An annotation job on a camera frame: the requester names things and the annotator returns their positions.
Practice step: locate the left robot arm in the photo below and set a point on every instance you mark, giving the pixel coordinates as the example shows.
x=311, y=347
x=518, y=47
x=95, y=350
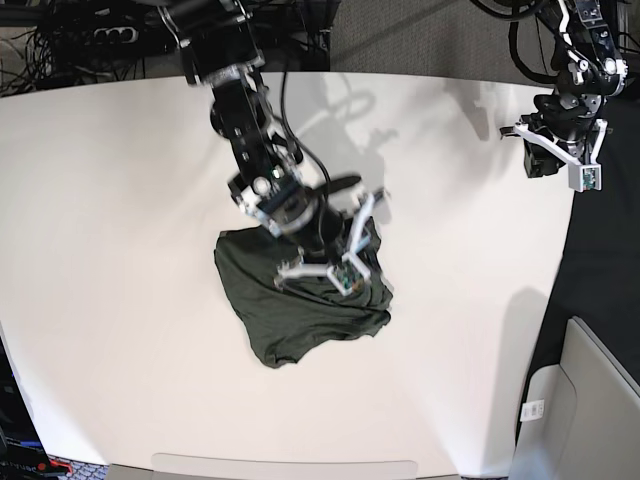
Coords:
x=588, y=66

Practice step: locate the black box with orange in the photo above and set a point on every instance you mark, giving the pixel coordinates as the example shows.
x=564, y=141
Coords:
x=22, y=453

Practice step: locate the black aluminium frame rail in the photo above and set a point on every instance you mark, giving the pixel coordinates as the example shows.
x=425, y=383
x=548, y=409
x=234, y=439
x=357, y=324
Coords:
x=316, y=20

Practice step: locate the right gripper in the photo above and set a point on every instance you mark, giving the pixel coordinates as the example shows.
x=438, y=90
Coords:
x=321, y=240

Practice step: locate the green long-sleeve shirt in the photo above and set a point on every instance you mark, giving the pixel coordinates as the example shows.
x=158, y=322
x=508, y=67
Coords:
x=285, y=323

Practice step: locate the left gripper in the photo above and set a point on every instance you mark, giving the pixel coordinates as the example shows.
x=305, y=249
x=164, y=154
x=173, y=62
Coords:
x=554, y=126

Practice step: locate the grey plastic bin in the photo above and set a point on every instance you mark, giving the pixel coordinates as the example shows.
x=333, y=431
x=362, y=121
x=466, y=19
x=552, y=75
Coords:
x=590, y=427

